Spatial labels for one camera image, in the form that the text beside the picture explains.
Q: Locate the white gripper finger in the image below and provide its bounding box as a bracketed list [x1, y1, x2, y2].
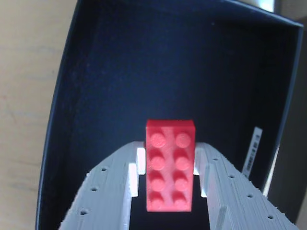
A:
[194, 142, 301, 230]
[61, 140, 147, 230]

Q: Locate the red lego block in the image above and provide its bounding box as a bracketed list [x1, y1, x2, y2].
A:
[145, 118, 196, 213]

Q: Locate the black cardboard box bin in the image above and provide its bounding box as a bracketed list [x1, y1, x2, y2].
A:
[35, 0, 306, 230]

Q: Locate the white label strip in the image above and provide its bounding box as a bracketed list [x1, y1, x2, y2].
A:
[241, 126, 262, 178]

